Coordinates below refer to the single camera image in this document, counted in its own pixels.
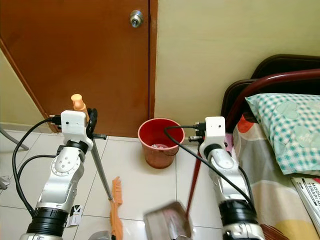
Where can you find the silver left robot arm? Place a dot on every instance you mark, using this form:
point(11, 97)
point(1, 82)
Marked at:
point(60, 185)

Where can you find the red plastic bucket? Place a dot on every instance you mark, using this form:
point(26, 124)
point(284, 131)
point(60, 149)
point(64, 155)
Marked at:
point(160, 157)

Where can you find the brown wooden door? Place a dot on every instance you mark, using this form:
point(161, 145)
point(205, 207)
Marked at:
point(70, 50)

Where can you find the grey metal furniture leg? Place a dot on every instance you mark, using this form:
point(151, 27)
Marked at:
point(12, 139)

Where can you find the green checkered pillow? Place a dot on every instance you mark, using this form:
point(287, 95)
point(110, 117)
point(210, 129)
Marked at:
point(290, 130)

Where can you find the silver door knob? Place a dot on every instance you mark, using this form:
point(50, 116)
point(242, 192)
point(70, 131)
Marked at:
point(136, 18)

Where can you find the grey robot left foot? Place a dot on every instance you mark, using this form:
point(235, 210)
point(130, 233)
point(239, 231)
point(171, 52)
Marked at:
point(104, 235)

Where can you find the dark wooden bed headboard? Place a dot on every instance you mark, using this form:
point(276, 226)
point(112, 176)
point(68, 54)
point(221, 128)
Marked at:
point(290, 62)

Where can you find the white printed book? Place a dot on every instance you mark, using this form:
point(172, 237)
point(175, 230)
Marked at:
point(310, 195)

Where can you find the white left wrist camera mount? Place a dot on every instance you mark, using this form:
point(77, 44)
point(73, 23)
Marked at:
point(75, 127)

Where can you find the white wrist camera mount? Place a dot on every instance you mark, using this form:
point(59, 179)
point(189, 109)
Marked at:
point(75, 127)
point(214, 131)

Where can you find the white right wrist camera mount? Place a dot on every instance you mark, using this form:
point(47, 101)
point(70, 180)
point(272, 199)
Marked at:
point(214, 131)

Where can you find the red curved bed rail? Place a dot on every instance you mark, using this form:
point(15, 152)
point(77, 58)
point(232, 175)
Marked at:
point(280, 76)

